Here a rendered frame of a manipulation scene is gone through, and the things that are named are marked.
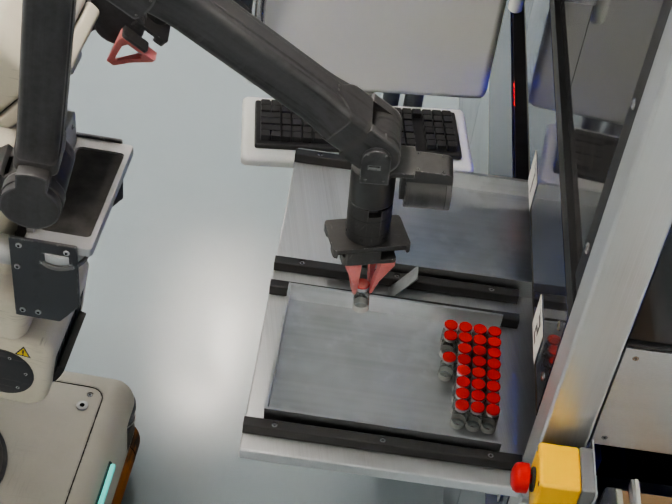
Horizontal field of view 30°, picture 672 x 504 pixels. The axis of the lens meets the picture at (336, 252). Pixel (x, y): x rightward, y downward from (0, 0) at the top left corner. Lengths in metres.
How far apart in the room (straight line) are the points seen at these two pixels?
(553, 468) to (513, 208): 0.70
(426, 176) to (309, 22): 0.98
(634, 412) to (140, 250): 1.93
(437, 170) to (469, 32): 1.00
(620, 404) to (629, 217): 0.32
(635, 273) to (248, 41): 0.52
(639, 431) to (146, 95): 2.48
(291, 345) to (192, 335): 1.22
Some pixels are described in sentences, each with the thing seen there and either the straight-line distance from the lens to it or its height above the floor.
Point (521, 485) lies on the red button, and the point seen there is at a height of 1.00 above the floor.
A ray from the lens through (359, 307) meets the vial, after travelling 1.69.
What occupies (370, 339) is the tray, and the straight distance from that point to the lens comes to 1.95.
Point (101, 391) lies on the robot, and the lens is 2.65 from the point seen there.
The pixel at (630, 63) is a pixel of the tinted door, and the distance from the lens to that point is 1.54.
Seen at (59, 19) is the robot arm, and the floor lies 1.52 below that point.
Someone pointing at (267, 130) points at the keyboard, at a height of 0.83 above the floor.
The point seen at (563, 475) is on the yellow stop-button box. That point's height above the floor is 1.03.
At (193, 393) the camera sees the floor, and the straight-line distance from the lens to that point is 3.01.
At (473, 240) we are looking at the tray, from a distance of 2.15.
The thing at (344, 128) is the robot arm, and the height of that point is 1.41.
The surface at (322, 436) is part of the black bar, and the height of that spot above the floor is 0.90.
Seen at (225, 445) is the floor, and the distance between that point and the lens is 2.91.
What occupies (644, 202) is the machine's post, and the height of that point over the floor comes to 1.43.
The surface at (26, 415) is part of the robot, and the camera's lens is 2.62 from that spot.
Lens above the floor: 2.29
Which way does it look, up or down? 43 degrees down
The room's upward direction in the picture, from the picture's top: 8 degrees clockwise
